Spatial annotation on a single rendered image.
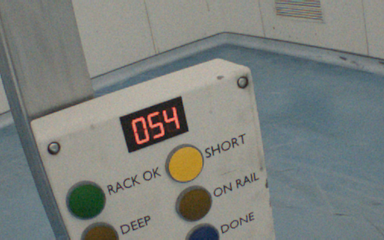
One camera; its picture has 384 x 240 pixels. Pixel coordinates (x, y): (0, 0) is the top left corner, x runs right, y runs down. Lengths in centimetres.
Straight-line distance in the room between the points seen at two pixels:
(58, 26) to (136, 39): 420
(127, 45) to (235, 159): 417
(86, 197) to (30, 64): 11
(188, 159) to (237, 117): 5
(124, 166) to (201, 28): 456
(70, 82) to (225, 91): 12
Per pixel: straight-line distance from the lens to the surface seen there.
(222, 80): 40
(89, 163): 37
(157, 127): 38
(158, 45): 471
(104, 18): 446
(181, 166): 39
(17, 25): 40
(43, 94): 42
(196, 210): 41
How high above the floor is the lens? 122
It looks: 22 degrees down
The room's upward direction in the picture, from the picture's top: 12 degrees counter-clockwise
